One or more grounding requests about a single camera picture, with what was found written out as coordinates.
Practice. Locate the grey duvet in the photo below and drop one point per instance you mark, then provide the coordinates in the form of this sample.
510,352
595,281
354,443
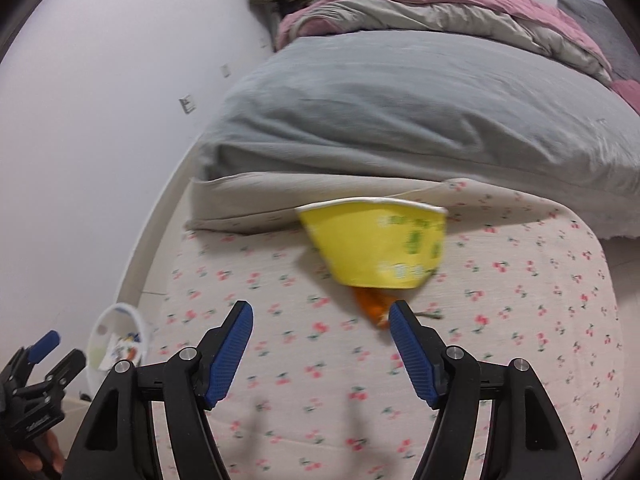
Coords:
400,110

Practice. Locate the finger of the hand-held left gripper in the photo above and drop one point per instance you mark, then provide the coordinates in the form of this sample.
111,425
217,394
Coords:
67,370
44,346

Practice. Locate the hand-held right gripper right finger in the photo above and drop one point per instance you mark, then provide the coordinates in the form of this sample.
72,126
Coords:
415,360

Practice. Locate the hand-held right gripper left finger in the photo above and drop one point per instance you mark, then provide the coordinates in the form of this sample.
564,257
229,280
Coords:
230,355

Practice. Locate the white plastic waste bin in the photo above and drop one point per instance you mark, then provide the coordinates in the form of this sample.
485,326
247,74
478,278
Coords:
112,320

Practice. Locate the yellow paper bowl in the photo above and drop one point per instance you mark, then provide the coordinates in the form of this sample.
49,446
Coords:
360,245

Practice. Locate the white wall socket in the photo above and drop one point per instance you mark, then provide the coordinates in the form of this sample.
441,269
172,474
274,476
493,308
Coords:
187,105

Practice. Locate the cherry print bed sheet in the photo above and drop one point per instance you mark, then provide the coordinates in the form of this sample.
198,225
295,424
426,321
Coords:
500,310

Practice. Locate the orange wrapper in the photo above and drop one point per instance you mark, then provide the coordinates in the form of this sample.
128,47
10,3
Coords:
372,307

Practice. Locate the person's left hand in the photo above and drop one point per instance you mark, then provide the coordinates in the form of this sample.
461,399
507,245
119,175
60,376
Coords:
30,462

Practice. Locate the grey pillow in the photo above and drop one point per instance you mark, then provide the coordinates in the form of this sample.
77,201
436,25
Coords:
595,20

